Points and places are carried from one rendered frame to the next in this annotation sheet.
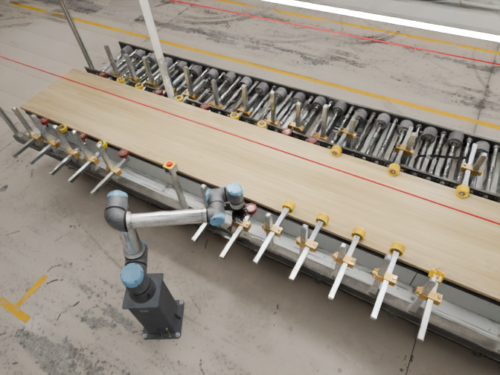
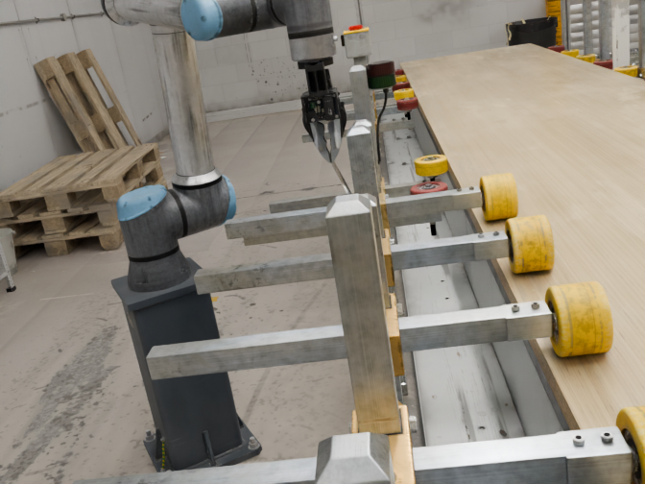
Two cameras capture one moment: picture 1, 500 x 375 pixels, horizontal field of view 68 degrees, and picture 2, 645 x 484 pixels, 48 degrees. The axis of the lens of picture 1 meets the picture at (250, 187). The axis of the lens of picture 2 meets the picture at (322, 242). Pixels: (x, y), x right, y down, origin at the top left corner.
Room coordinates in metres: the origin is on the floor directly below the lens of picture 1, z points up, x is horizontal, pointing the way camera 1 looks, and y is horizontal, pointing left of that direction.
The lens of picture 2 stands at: (0.65, -1.18, 1.32)
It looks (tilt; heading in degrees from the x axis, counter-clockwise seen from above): 19 degrees down; 62
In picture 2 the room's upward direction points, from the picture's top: 9 degrees counter-clockwise
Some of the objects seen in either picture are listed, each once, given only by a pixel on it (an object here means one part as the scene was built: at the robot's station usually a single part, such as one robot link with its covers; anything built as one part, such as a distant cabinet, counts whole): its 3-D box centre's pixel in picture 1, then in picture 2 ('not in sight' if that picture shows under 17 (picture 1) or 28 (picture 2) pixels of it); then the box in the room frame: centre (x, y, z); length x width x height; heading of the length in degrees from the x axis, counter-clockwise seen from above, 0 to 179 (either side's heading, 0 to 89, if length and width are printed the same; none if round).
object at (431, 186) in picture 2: (251, 211); (431, 209); (1.56, 0.01, 0.85); 0.08 x 0.08 x 0.11
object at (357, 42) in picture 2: (170, 168); (357, 43); (1.77, 0.53, 1.18); 0.07 x 0.07 x 0.08; 56
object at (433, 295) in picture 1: (428, 295); not in sight; (0.77, -0.94, 0.95); 0.13 x 0.06 x 0.05; 56
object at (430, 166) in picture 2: not in sight; (432, 179); (1.72, 0.20, 0.85); 0.08 x 0.08 x 0.11
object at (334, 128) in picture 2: not in sight; (335, 141); (1.39, 0.08, 1.04); 0.06 x 0.03 x 0.09; 56
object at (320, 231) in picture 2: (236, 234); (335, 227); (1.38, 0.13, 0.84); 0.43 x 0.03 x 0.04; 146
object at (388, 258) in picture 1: (379, 275); (385, 457); (0.92, -0.72, 0.93); 0.03 x 0.03 x 0.48; 56
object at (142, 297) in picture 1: (140, 286); (156, 263); (1.17, 0.84, 0.65); 0.19 x 0.19 x 0.10
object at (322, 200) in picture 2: (210, 218); (354, 197); (1.56, 0.31, 0.83); 0.43 x 0.03 x 0.04; 146
